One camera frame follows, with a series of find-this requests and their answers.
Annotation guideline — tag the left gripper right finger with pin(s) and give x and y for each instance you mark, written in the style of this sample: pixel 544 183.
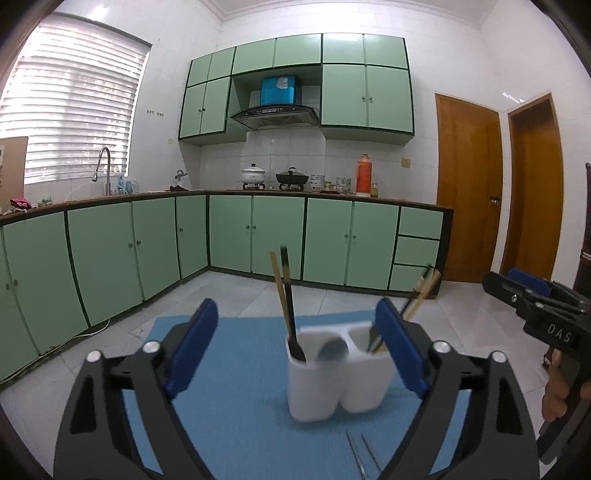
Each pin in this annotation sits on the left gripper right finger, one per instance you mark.
pixel 497 440

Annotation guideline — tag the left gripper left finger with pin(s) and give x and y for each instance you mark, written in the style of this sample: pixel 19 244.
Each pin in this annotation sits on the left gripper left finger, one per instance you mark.
pixel 95 439

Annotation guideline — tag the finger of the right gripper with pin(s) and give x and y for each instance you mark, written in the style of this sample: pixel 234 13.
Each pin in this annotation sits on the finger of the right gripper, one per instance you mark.
pixel 510 292
pixel 537 285

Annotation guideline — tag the green lower kitchen cabinets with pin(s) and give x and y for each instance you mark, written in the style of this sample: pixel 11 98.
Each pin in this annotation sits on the green lower kitchen cabinets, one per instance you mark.
pixel 69 268

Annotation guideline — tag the green kitchen cabinets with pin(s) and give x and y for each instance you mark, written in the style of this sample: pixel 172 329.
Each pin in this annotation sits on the green kitchen cabinets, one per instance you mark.
pixel 350 86
pixel 69 268

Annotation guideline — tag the green upper kitchen cabinets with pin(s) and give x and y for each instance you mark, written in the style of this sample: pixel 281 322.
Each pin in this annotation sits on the green upper kitchen cabinets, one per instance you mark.
pixel 350 86

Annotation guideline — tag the person's right hand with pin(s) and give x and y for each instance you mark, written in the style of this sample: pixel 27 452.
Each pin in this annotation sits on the person's right hand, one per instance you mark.
pixel 557 389

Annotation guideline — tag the right wooden door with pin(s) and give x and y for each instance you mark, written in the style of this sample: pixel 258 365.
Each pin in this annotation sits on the right wooden door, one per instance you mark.
pixel 537 189

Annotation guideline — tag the wooden door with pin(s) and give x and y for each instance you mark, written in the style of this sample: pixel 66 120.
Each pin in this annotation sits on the wooden door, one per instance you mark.
pixel 470 181
pixel 537 189

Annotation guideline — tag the right bamboo chopstick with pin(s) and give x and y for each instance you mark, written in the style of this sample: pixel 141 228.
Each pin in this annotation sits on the right bamboo chopstick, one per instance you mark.
pixel 422 290

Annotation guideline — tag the bamboo chopstick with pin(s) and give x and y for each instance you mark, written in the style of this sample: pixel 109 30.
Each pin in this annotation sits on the bamboo chopstick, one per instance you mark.
pixel 280 289
pixel 422 290

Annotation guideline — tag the left wooden door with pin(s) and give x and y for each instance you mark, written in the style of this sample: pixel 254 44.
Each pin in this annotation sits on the left wooden door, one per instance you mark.
pixel 470 181

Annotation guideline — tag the blue table mat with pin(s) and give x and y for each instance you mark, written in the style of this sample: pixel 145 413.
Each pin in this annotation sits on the blue table mat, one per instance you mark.
pixel 235 413

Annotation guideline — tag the white twin utensil holder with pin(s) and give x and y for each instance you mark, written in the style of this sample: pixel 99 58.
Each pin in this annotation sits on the white twin utensil holder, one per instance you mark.
pixel 357 382

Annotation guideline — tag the left metal spoon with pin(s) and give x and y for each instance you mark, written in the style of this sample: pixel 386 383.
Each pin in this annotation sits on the left metal spoon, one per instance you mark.
pixel 334 349

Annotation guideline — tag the orange thermos bottle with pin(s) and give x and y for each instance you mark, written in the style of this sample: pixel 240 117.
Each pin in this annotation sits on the orange thermos bottle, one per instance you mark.
pixel 364 170

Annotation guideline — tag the left bamboo chopstick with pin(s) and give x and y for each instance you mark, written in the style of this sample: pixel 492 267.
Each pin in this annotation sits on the left bamboo chopstick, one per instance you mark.
pixel 280 289

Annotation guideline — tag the black wok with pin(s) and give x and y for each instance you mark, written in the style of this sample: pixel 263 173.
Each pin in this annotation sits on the black wok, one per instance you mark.
pixel 291 180

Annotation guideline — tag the white cooking pot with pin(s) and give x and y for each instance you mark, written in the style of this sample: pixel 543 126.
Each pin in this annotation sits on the white cooking pot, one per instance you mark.
pixel 253 177

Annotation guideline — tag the black range hood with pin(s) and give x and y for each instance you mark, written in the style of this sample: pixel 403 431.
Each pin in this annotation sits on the black range hood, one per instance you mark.
pixel 277 116

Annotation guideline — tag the small metal kettle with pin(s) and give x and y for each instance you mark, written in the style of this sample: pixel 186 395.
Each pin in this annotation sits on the small metal kettle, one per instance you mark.
pixel 177 184

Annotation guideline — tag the blue box above hood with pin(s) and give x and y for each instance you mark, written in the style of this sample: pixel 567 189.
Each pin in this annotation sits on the blue box above hood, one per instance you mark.
pixel 280 90

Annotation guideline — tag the white window blinds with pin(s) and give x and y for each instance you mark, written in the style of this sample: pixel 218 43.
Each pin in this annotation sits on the white window blinds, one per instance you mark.
pixel 73 92

